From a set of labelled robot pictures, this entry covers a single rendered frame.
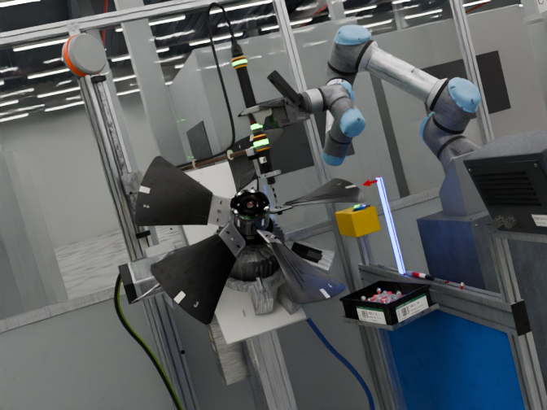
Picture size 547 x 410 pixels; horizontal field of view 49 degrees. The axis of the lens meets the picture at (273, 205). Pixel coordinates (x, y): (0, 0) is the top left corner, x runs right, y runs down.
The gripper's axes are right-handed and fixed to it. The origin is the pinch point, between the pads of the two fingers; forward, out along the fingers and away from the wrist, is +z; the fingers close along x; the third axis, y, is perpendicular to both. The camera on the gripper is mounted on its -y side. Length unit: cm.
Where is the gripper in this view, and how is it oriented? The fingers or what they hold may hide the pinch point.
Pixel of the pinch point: (242, 111)
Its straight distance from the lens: 183.6
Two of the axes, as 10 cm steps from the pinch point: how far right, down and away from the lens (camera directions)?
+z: -9.3, 2.7, -2.6
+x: -2.7, -0.1, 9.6
